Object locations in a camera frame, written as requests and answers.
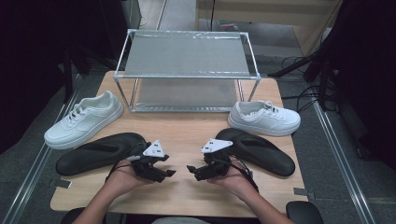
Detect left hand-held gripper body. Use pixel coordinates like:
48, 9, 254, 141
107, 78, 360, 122
126, 139, 166, 183

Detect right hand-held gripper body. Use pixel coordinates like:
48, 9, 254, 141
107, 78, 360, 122
195, 138, 233, 182

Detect black slipper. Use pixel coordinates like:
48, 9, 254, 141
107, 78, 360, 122
55, 132, 149, 177
215, 127, 296, 177

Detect white sneaker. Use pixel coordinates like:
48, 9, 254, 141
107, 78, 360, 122
227, 100, 302, 137
44, 90, 124, 151

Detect grey metal shoe rack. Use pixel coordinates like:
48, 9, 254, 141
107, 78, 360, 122
112, 28, 262, 114

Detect person's right hand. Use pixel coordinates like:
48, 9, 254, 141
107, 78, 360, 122
206, 158, 258, 200

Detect person's left hand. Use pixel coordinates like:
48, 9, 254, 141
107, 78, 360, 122
106, 159, 155, 200

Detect person's grey clothing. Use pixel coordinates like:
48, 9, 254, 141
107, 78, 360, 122
152, 217, 213, 224

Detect grey tape strip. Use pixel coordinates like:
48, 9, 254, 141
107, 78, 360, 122
49, 177, 73, 189
293, 187, 317, 200

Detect black chair armrest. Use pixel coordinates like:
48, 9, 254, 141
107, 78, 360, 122
60, 207, 106, 224
285, 200, 325, 224

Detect black stand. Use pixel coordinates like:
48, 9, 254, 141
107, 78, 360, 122
267, 52, 332, 111
60, 43, 92, 105

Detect dark curtain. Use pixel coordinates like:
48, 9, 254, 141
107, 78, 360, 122
0, 0, 129, 154
320, 0, 396, 171

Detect wooden cabinet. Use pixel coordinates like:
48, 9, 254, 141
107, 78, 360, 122
195, 0, 344, 57

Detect black floor cables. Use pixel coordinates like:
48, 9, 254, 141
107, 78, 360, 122
281, 55, 340, 114

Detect metal floor rail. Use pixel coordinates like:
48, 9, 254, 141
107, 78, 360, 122
312, 101, 376, 224
1, 74, 84, 224

